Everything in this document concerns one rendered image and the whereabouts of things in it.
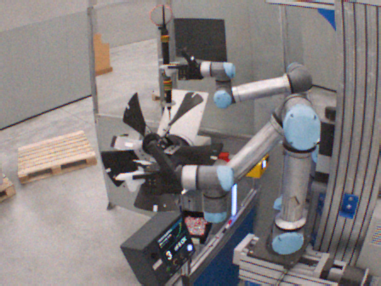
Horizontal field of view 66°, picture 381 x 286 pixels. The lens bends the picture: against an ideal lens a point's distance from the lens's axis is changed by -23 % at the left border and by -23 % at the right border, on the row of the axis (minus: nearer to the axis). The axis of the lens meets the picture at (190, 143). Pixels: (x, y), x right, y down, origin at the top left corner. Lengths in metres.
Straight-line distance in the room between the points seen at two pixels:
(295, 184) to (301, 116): 0.23
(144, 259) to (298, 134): 0.62
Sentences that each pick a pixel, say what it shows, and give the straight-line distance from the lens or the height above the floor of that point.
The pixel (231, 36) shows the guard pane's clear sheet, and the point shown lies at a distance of 2.41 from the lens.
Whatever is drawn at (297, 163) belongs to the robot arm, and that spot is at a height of 1.51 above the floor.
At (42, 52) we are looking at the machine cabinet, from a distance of 7.18.
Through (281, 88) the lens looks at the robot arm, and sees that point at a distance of 1.59.
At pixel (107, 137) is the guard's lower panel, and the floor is 0.79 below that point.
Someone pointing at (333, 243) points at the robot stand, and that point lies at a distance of 1.56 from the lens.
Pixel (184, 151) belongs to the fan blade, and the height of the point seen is 1.19.
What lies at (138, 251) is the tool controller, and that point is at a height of 1.24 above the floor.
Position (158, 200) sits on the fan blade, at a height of 0.97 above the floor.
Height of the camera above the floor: 2.00
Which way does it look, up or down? 24 degrees down
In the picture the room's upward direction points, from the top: 3 degrees counter-clockwise
